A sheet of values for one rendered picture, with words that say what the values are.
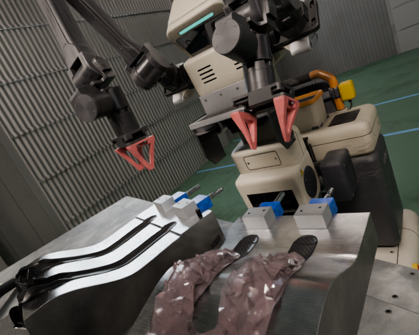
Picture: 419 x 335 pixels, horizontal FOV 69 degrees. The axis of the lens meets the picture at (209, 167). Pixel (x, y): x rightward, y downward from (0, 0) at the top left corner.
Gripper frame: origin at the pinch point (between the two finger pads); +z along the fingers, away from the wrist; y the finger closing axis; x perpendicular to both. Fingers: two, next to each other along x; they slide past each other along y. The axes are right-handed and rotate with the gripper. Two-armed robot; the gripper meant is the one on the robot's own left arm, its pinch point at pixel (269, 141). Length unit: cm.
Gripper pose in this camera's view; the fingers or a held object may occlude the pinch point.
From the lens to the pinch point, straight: 57.4
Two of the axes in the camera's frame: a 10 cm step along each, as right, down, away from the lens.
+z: 1.3, 9.9, -1.0
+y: 7.6, -1.6, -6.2
